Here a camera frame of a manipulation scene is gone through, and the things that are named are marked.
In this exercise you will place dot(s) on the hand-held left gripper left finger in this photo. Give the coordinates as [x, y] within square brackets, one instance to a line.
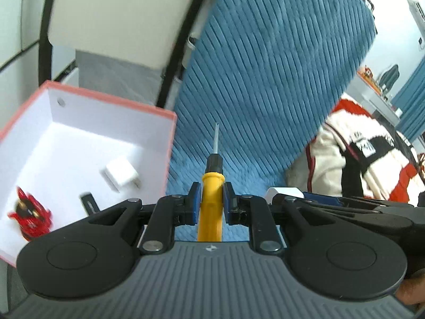
[194, 202]

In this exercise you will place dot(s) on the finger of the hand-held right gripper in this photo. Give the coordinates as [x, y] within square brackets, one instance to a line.
[320, 197]

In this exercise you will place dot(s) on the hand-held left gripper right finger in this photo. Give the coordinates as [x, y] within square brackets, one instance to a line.
[229, 202]

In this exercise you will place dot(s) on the white adapter block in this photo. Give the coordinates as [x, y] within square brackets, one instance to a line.
[282, 193]

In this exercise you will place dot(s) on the white charger plug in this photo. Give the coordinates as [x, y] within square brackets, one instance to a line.
[122, 173]

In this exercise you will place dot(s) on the black flash drive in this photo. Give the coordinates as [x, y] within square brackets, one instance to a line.
[89, 203]

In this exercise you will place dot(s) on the orange cardboard box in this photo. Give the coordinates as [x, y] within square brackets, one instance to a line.
[83, 146]

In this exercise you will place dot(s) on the red toy car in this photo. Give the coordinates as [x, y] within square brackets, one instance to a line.
[30, 214]

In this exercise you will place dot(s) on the person's right hand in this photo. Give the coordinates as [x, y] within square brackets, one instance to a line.
[411, 290]

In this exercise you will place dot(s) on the white red black jacket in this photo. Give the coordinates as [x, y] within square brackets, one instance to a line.
[352, 159]

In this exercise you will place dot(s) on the grey desk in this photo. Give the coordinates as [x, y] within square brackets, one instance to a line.
[375, 101]

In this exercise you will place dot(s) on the blue textured blanket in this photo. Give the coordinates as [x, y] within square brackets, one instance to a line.
[265, 89]

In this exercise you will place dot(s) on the blue curtain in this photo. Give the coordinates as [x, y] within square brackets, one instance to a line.
[411, 106]

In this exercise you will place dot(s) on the black office chair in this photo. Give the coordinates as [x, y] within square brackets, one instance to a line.
[389, 76]

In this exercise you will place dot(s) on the white air conditioner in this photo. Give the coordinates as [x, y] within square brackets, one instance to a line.
[417, 13]

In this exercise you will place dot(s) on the white cabinet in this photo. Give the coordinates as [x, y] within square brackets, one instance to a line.
[20, 13]

